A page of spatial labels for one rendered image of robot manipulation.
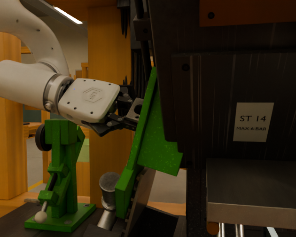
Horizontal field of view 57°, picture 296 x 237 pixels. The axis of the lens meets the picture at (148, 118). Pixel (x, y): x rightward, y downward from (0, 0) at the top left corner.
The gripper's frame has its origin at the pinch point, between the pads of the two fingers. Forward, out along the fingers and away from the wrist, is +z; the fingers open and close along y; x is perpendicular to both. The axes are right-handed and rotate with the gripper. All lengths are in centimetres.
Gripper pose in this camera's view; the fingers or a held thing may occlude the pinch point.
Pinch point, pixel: (137, 117)
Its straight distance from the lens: 54.6
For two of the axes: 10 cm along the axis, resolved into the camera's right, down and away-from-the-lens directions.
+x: -0.4, 6.3, 7.7
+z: 9.4, 2.7, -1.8
